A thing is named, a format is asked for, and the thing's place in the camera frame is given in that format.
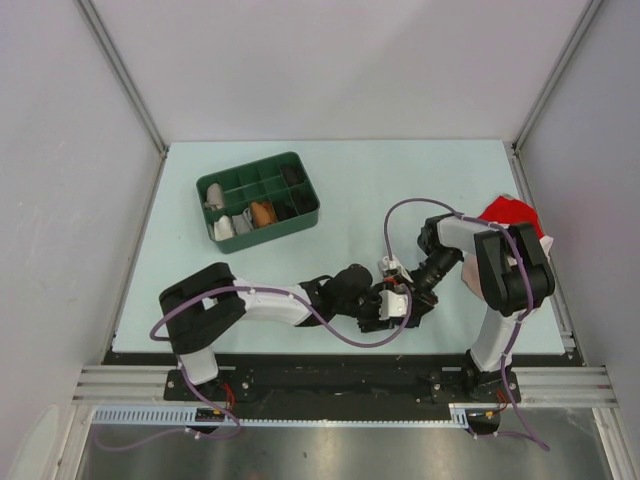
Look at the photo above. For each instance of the white rolled cloth in tray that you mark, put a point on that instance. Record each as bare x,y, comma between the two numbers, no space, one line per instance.
223,229

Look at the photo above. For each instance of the aluminium frame rail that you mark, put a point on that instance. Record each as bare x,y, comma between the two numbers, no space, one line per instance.
542,387

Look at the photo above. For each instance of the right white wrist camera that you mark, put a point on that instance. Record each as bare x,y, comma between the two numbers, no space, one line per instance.
391,269

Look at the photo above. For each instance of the pink underwear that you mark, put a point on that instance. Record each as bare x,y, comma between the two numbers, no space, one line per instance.
470,275

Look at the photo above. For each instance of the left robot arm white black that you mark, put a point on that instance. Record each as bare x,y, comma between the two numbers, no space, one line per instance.
201,308

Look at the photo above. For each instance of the grey rolled cloth in tray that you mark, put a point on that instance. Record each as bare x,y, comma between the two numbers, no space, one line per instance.
243,222

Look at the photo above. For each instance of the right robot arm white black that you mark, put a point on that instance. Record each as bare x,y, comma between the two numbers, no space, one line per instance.
514,277

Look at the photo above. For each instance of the black rolled cloth back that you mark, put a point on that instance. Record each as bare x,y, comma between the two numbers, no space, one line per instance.
292,175

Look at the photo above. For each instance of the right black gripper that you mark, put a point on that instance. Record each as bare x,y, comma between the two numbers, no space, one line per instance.
422,298

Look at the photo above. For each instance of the red white underwear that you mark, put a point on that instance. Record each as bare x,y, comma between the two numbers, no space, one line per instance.
507,210

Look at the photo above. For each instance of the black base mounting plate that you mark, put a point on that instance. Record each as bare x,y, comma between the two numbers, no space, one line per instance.
320,371

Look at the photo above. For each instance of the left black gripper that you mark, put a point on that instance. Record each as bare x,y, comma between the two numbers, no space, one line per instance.
373,322

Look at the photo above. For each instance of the green compartment organizer tray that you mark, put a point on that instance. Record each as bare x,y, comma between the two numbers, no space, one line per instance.
257,181

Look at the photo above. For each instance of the black rolled cloth right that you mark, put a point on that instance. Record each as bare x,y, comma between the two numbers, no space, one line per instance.
304,203

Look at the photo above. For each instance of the beige rolled cloth in tray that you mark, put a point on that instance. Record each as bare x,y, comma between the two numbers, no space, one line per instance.
214,197

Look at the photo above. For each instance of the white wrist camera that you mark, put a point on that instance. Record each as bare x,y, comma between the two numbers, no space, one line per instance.
391,269
393,305

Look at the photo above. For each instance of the black rolled cloth front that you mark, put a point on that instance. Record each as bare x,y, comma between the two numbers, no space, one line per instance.
283,211

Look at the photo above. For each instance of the black rolled cloth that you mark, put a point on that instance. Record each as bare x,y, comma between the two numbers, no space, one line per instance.
292,175
283,211
304,203

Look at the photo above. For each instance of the slotted cable duct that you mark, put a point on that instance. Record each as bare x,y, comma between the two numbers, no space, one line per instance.
192,416

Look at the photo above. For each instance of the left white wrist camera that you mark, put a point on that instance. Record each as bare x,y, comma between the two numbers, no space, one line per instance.
393,305

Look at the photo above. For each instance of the orange rolled cloth in tray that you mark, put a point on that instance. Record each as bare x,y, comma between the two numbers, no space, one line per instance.
263,214

